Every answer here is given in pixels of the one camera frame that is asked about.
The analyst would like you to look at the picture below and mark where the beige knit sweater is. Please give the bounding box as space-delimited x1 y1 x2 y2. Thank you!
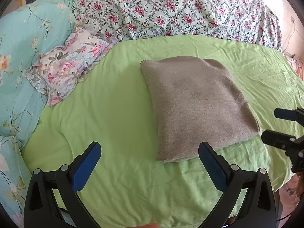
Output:
141 56 260 163

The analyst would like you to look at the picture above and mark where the person's left hand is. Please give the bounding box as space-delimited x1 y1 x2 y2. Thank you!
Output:
129 223 160 228

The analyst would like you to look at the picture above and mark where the pastel floral ruffled pillow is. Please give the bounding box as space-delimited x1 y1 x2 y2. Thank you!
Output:
25 26 118 107

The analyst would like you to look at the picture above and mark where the white pink floral quilt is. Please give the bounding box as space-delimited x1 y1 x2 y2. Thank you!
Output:
73 0 282 51

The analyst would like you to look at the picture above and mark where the turquoise floral quilt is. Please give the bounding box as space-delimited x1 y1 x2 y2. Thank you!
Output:
1 0 77 227

